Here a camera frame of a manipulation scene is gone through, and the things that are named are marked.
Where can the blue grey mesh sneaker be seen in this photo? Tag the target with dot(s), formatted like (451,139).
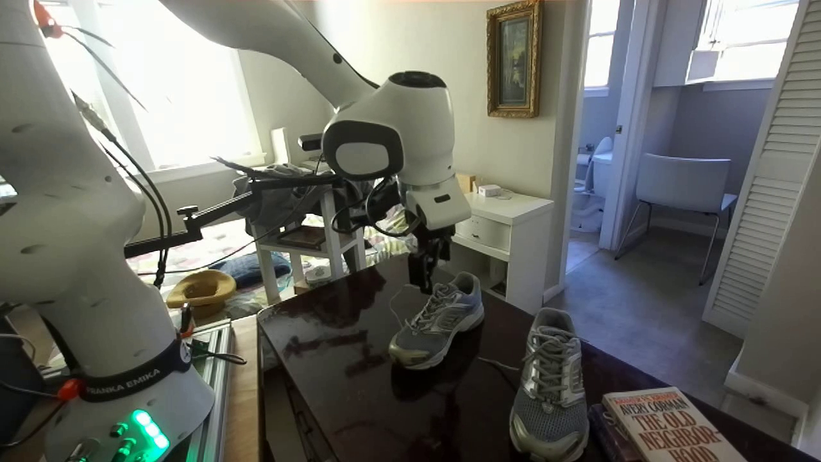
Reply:
(437,325)

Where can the red white hardcover book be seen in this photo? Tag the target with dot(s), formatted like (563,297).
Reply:
(669,426)

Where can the white louvered door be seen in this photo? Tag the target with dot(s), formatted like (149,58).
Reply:
(766,170)

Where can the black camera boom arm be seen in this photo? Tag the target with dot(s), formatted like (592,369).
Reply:
(195,224)

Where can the yellow straw hat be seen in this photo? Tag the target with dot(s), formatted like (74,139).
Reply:
(201,288)

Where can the white wooden stool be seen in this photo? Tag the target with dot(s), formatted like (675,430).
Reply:
(304,246)

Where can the white bedside cabinet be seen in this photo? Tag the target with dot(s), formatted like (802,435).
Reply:
(514,239)

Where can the silver white sneaker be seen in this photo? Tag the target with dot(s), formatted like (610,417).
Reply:
(551,385)

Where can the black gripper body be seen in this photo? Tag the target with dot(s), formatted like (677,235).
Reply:
(428,242)

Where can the aluminium extrusion rail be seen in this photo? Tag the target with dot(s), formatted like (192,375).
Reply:
(208,385)

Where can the blue floor cushion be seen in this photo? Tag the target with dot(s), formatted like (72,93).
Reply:
(252,267)

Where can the gold framed painting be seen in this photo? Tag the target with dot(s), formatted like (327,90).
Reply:
(514,58)

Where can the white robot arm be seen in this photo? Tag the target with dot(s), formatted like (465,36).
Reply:
(77,213)

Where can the light wooden desk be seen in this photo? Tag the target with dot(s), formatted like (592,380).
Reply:
(243,393)

